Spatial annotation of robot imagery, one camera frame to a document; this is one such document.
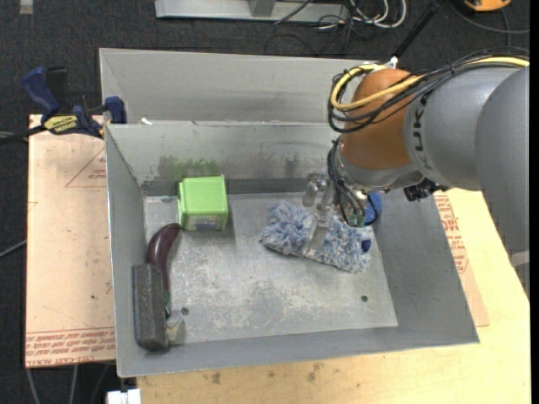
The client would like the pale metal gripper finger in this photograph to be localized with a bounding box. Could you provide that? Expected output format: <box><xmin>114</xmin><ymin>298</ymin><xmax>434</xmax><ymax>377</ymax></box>
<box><xmin>308</xmin><ymin>211</ymin><xmax>329</xmax><ymax>257</ymax></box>
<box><xmin>302</xmin><ymin>173</ymin><xmax>320</xmax><ymax>207</ymax></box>

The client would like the blue and white fluffy cloth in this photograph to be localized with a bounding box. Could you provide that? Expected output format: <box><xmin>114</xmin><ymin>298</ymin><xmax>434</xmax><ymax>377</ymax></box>
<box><xmin>258</xmin><ymin>199</ymin><xmax>374</xmax><ymax>274</ymax></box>

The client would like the blue round object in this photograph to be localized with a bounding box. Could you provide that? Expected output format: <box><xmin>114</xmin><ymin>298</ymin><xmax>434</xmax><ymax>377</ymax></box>
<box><xmin>366</xmin><ymin>191</ymin><xmax>384</xmax><ymax>227</ymax></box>

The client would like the grey metal bin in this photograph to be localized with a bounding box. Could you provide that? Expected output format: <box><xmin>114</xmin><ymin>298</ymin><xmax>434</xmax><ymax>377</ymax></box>
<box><xmin>99</xmin><ymin>47</ymin><xmax>480</xmax><ymax>379</ymax></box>

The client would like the green box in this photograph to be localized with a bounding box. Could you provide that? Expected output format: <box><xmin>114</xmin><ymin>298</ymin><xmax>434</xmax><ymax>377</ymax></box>
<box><xmin>176</xmin><ymin>174</ymin><xmax>231</xmax><ymax>232</ymax></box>

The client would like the purple toy eggplant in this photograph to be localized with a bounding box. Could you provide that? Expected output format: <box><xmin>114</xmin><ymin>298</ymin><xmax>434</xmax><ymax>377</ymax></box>
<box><xmin>146</xmin><ymin>222</ymin><xmax>183</xmax><ymax>307</ymax></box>

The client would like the small clear bottle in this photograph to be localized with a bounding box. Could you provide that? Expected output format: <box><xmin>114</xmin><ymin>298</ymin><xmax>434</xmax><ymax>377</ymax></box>
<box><xmin>165</xmin><ymin>306</ymin><xmax>187</xmax><ymax>345</ymax></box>

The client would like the dark grey flat block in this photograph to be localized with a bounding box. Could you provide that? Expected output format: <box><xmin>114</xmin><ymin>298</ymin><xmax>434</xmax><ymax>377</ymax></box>
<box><xmin>131</xmin><ymin>263</ymin><xmax>171</xmax><ymax>352</ymax></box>

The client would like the brown cardboard board, red print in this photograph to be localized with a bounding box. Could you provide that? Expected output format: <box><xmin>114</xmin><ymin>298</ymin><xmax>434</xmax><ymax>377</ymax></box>
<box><xmin>24</xmin><ymin>114</ymin><xmax>491</xmax><ymax>369</ymax></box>

